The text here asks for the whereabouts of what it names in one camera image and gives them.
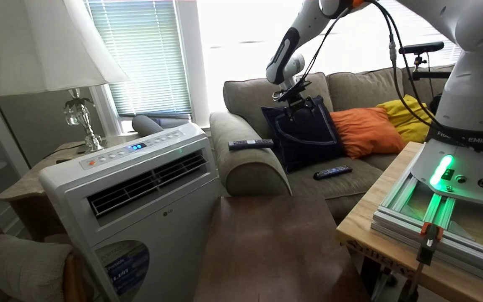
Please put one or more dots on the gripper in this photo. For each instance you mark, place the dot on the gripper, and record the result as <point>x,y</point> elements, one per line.
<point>301,105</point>

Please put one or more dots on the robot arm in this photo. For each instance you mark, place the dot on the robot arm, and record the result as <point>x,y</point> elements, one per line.
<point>476,84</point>

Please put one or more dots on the black remote control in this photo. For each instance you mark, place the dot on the black remote control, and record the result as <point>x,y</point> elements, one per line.
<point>333,172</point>
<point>250,144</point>

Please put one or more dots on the navy blue pillow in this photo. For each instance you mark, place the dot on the navy blue pillow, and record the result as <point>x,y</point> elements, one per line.
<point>304,138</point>

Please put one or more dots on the orange pillow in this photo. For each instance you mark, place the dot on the orange pillow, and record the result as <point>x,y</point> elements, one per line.
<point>365,132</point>

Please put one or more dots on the beige fabric sofa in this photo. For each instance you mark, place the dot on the beige fabric sofa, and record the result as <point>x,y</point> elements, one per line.
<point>250,172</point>

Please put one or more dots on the yellow pillow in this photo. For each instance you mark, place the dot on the yellow pillow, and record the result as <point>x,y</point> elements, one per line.
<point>405,119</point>

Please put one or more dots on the dark wooden coffee table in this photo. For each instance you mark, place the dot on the dark wooden coffee table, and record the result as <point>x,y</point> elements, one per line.
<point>275,251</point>

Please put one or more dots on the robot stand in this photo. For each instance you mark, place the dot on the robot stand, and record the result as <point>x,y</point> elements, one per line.
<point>375,235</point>

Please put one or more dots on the orange and black clamp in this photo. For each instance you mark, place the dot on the orange and black clamp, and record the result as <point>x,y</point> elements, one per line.
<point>429,243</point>

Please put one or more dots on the white portable air conditioner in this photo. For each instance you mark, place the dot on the white portable air conditioner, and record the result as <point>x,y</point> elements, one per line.
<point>149,235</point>

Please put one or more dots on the table lamp with white shade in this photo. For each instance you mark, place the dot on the table lamp with white shade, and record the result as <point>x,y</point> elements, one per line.
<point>44,46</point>

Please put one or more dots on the wooden side table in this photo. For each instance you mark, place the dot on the wooden side table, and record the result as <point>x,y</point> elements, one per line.
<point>27,184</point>

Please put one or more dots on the beige armchair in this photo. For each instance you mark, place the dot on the beige armchair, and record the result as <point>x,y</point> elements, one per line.
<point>19,264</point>

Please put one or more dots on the camera on mount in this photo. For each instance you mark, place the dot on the camera on mount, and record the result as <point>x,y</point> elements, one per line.
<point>421,48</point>

